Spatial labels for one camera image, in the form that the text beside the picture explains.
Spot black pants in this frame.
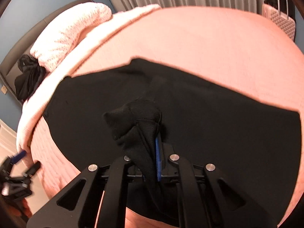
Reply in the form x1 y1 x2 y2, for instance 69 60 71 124
43 57 302 228

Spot pink suitcase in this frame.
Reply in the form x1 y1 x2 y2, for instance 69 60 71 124
261 0 296 41

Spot grey bed headboard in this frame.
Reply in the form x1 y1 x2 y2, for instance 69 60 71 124
0 0 93 106

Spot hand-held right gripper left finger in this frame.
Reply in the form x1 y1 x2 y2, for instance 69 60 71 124
26 155 143 228

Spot dark cloth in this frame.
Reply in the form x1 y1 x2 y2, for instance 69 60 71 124
14 54 47 101

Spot pink quilted bed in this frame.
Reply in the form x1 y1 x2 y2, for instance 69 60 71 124
28 5 304 228

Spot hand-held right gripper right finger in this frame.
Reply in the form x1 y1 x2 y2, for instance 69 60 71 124
155 136 278 228

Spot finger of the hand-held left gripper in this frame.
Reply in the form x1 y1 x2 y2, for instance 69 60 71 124
11 150 27 165
23 161 41 177

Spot pale pink blanket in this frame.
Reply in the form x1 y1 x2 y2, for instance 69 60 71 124
17 3 162 152

